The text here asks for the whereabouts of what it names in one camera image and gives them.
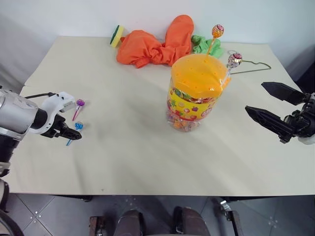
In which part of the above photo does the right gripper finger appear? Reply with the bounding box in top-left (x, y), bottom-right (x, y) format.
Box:
top-left (245, 105), bottom-right (293, 141)
top-left (261, 82), bottom-right (308, 106)

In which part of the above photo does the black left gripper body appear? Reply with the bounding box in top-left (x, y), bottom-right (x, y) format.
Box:
top-left (40, 115), bottom-right (70, 139)

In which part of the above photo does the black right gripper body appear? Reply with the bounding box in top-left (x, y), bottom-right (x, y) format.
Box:
top-left (280, 92), bottom-right (315, 144)

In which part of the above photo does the blue lollipop blue stick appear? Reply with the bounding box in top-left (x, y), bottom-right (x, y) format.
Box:
top-left (65, 121), bottom-right (85, 147)

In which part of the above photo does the candy jar with orange lid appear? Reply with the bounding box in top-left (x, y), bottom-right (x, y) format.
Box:
top-left (165, 54), bottom-right (232, 133)

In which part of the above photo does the purple lollipop pink stick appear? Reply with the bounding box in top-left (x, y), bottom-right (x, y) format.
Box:
top-left (71, 98), bottom-right (86, 121)

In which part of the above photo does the white stick pink lollipop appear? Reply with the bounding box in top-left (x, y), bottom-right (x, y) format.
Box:
top-left (225, 52), bottom-right (244, 77)

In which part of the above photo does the orange stick swirl lollipop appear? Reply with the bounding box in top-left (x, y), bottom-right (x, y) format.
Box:
top-left (206, 24), bottom-right (225, 57)

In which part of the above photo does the green cloth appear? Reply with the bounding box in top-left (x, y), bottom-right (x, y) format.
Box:
top-left (190, 34), bottom-right (224, 59)

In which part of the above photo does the dark curved robot body part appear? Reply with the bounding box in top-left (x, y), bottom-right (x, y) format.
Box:
top-left (0, 178), bottom-right (25, 236)

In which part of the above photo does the dark rounded shape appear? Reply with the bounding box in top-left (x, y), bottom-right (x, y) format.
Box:
top-left (173, 206), bottom-right (205, 236)
top-left (117, 208), bottom-right (145, 236)

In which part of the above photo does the yellow green sponge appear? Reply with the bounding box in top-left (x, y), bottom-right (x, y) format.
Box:
top-left (109, 25), bottom-right (126, 48)

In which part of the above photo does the orange cloth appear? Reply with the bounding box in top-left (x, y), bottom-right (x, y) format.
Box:
top-left (116, 14), bottom-right (195, 69)

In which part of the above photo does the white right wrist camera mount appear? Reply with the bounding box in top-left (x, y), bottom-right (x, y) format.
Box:
top-left (296, 134), bottom-right (315, 146)

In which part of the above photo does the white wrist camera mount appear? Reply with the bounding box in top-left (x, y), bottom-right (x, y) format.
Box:
top-left (296, 134), bottom-right (315, 146)
top-left (31, 91), bottom-right (76, 135)

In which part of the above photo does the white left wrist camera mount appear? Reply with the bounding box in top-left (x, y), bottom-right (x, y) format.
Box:
top-left (31, 91), bottom-right (76, 135)

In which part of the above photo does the thin wire clothes hanger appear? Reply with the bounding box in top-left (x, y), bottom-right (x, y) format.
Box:
top-left (227, 50), bottom-right (272, 74)

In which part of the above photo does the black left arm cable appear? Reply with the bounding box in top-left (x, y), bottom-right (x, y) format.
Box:
top-left (24, 92), bottom-right (58, 99)

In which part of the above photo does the black table frame bar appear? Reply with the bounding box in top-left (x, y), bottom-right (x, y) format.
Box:
top-left (52, 195), bottom-right (315, 204)

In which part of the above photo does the brown metal frame post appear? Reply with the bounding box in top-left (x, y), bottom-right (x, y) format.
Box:
top-left (89, 215), bottom-right (100, 236)

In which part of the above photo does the table caster wheel bracket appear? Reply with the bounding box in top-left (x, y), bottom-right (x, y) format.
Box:
top-left (212, 196), bottom-right (242, 236)

